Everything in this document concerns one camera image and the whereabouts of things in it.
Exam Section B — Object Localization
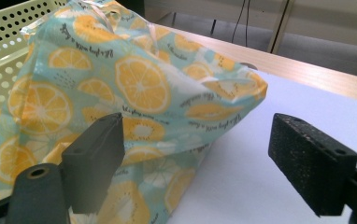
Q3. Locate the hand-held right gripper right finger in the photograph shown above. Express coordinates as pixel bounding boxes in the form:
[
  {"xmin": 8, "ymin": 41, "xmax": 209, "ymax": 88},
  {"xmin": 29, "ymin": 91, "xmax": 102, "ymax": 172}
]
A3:
[{"xmin": 267, "ymin": 112, "xmax": 357, "ymax": 217}]

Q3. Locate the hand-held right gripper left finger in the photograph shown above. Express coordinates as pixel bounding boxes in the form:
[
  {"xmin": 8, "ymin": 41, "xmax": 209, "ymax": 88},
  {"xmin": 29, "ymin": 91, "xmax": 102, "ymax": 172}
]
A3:
[{"xmin": 61, "ymin": 112, "xmax": 126, "ymax": 215}]

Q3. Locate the citrus print cloth bag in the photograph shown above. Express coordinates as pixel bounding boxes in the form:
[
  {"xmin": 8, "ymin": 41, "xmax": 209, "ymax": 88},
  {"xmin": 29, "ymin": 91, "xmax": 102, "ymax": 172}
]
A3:
[{"xmin": 0, "ymin": 0, "xmax": 269, "ymax": 224}]

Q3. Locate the pale green perforated basket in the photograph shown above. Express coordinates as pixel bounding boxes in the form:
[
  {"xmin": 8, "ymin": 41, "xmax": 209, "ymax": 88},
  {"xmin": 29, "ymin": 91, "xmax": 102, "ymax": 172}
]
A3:
[{"xmin": 0, "ymin": 0, "xmax": 70, "ymax": 133}]

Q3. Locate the beige metal stand leg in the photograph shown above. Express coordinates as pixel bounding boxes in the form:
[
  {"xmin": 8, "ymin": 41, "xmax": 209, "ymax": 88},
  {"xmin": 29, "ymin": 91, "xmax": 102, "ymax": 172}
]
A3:
[{"xmin": 266, "ymin": 0, "xmax": 296, "ymax": 54}]

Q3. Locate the thin black cable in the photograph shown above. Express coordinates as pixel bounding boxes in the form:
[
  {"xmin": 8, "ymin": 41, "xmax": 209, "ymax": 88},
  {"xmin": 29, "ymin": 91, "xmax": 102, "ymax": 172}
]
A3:
[{"xmin": 231, "ymin": 0, "xmax": 251, "ymax": 48}]

